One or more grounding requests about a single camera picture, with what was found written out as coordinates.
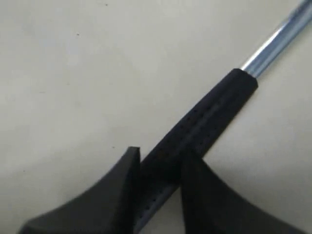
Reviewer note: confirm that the steel claw hammer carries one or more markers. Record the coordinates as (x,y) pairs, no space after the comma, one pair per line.
(198,130)

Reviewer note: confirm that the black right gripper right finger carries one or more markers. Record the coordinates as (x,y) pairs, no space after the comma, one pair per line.
(210,206)

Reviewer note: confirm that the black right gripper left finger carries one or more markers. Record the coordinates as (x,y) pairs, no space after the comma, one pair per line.
(108,207)

